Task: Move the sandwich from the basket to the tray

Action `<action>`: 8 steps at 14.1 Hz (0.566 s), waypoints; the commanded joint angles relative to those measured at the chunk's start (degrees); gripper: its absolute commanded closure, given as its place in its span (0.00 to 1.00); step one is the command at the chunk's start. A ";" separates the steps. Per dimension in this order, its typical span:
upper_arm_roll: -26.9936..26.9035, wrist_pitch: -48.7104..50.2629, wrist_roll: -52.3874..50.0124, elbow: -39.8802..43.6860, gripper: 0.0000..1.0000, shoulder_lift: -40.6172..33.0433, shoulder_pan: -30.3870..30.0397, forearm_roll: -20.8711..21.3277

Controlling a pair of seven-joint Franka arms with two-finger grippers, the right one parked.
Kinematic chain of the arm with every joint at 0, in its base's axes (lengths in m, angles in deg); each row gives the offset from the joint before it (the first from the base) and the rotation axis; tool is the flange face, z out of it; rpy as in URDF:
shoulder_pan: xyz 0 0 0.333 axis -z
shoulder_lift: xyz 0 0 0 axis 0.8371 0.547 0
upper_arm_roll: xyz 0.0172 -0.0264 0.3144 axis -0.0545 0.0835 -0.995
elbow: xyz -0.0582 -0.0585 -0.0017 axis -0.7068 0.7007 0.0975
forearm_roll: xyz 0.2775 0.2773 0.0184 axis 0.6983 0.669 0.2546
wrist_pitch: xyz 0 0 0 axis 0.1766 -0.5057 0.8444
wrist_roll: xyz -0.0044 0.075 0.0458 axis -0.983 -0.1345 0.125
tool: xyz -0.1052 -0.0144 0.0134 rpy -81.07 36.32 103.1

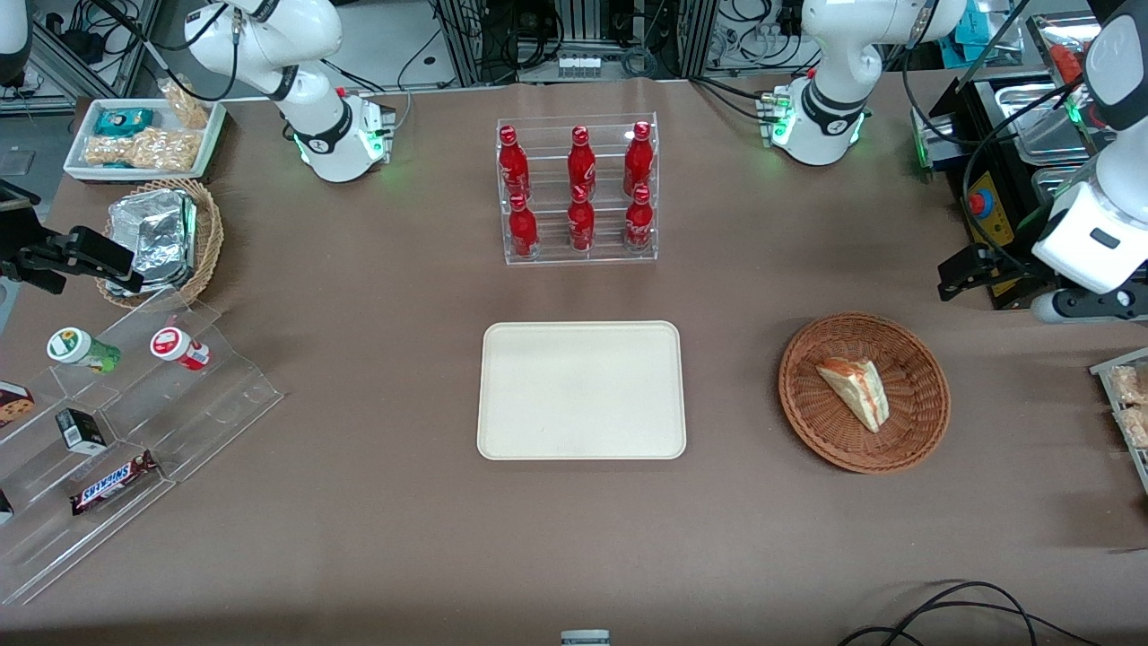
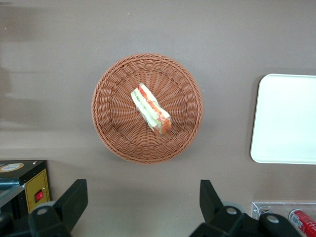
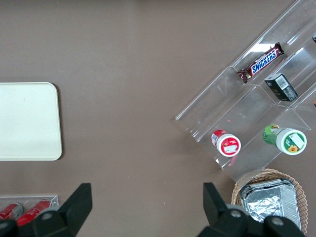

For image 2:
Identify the red soda can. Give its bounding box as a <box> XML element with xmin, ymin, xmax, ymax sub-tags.
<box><xmin>288</xmin><ymin>208</ymin><xmax>316</xmax><ymax>237</ymax></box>

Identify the dark soda can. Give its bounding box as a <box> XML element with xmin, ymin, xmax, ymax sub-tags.
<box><xmin>257</xmin><ymin>205</ymin><xmax>275</xmax><ymax>219</ymax></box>

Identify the plastic-wrapped triangle sandwich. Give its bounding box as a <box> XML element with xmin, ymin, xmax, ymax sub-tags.
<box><xmin>130</xmin><ymin>82</ymin><xmax>172</xmax><ymax>135</ymax></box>

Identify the round brown wicker basket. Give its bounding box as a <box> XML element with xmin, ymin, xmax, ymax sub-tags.
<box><xmin>91</xmin><ymin>53</ymin><xmax>204</xmax><ymax>165</ymax></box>

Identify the clear acrylic box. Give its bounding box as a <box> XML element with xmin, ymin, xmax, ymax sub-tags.
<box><xmin>250</xmin><ymin>201</ymin><xmax>316</xmax><ymax>237</ymax></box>

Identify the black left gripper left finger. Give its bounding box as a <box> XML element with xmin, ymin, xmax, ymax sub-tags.
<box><xmin>28</xmin><ymin>179</ymin><xmax>88</xmax><ymax>237</ymax></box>

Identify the white rectangular plastic tray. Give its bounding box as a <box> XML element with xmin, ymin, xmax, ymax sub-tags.
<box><xmin>250</xmin><ymin>73</ymin><xmax>316</xmax><ymax>165</ymax></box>

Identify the black box with red switch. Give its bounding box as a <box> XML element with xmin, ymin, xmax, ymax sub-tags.
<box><xmin>0</xmin><ymin>160</ymin><xmax>51</xmax><ymax>220</ymax></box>

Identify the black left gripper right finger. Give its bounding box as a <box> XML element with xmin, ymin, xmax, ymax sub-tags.
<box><xmin>189</xmin><ymin>179</ymin><xmax>301</xmax><ymax>237</ymax></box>

